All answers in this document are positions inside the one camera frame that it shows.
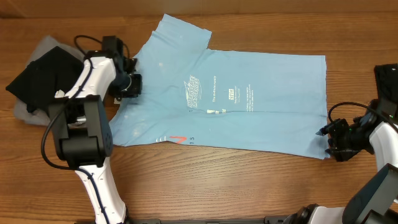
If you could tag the grey folded garment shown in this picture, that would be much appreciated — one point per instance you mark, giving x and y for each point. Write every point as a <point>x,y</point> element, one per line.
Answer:
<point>39,117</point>

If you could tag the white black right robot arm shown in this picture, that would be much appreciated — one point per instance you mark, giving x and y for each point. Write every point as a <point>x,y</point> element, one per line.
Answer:
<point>375,132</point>

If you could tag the black folded garment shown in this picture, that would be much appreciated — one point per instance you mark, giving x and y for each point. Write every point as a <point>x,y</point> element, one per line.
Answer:
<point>37,84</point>

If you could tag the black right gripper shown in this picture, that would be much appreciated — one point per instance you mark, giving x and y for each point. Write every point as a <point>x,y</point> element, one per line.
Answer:
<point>333,127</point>

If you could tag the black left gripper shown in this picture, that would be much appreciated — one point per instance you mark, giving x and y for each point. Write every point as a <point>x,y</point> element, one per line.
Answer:
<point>136,88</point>

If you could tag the black garment pile at right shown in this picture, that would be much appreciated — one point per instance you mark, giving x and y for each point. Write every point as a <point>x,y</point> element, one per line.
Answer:
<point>387,81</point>

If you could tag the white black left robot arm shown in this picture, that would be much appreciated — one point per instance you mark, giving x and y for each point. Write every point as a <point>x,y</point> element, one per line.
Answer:
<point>79,137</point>

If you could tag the light blue t-shirt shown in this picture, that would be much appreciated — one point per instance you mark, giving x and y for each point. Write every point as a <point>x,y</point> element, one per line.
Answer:
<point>193,95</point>

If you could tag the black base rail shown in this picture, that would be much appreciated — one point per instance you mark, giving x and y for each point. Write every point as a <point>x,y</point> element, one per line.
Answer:
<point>199,221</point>

